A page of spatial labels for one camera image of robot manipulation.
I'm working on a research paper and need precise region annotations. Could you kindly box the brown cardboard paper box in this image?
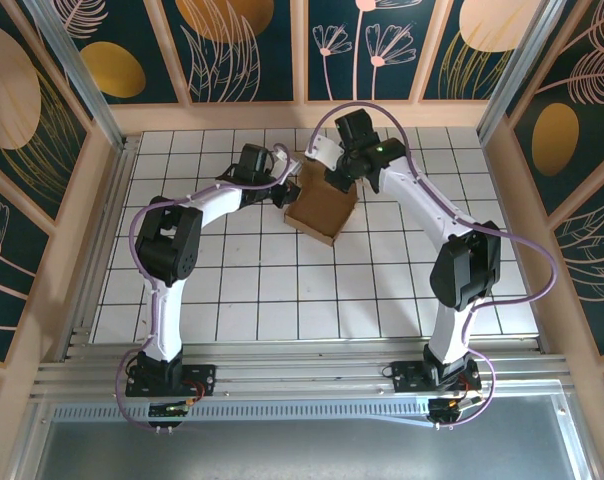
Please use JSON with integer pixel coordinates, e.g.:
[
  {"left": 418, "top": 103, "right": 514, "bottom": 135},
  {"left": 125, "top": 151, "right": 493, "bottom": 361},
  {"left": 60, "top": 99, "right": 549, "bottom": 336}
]
[{"left": 284, "top": 149, "right": 366, "bottom": 246}]

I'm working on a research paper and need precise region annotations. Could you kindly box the black left circuit board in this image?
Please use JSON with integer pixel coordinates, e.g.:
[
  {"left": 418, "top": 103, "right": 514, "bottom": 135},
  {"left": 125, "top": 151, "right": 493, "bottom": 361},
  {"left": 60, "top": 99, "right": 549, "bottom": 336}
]
[{"left": 148, "top": 399, "right": 191, "bottom": 432}]

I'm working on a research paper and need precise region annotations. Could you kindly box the black circuit board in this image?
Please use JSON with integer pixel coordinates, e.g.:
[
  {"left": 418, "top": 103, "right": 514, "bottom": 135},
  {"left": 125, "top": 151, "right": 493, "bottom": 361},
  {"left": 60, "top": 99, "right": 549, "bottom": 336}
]
[
  {"left": 428, "top": 394, "right": 483, "bottom": 427},
  {"left": 148, "top": 399, "right": 191, "bottom": 432}
]

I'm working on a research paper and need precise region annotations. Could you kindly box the black right circuit board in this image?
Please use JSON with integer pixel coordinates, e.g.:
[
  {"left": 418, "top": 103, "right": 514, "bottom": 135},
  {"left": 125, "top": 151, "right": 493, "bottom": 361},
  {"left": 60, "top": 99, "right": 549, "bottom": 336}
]
[{"left": 428, "top": 394, "right": 483, "bottom": 427}]

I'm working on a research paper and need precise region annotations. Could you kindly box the aluminium side rail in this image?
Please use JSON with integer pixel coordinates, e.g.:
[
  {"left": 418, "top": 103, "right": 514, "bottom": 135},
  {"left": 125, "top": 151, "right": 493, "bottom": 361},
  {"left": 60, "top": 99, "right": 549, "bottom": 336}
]
[{"left": 61, "top": 134, "right": 141, "bottom": 361}]

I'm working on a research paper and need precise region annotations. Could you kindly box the aluminium corner post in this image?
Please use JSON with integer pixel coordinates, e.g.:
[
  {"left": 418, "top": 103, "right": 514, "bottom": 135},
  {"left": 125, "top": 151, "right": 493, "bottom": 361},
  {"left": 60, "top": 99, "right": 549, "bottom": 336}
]
[
  {"left": 475, "top": 0, "right": 581, "bottom": 146},
  {"left": 24, "top": 0, "right": 133, "bottom": 151}
]

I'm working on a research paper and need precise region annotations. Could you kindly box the aluminium rail frame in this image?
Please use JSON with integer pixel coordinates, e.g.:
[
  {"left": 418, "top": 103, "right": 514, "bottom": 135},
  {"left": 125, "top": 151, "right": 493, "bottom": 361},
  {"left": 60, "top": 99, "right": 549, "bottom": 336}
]
[{"left": 31, "top": 337, "right": 573, "bottom": 401}]

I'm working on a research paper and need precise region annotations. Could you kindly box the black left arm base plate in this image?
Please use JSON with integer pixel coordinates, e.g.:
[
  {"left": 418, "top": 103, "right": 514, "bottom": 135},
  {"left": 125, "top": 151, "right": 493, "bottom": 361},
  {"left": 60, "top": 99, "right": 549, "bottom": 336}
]
[{"left": 125, "top": 363, "right": 218, "bottom": 399}]

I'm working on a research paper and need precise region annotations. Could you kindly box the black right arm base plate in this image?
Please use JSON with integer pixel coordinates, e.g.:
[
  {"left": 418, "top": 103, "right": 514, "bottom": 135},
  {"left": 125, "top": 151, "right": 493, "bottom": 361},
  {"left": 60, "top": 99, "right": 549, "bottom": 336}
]
[{"left": 391, "top": 359, "right": 482, "bottom": 394}]

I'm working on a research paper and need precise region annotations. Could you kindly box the perforated metal cable duct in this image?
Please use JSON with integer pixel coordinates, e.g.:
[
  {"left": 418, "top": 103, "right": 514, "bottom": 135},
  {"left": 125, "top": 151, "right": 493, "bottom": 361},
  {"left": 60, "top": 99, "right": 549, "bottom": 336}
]
[{"left": 49, "top": 402, "right": 433, "bottom": 426}]

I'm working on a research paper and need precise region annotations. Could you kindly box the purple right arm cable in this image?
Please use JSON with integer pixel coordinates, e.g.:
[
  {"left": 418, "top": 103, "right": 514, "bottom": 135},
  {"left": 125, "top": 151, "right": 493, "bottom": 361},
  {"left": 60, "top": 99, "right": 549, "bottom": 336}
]
[{"left": 306, "top": 99, "right": 557, "bottom": 431}]

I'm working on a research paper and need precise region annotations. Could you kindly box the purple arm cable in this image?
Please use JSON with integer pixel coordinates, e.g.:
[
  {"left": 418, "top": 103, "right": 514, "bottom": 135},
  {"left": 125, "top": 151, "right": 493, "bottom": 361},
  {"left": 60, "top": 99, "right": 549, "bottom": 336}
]
[
  {"left": 306, "top": 99, "right": 557, "bottom": 431},
  {"left": 115, "top": 143, "right": 289, "bottom": 434}
]

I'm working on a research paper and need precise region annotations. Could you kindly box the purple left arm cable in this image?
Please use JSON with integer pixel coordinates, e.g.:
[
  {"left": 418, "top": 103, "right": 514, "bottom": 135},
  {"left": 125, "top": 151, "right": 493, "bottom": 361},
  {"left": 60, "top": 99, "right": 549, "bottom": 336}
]
[{"left": 115, "top": 143, "right": 289, "bottom": 434}]

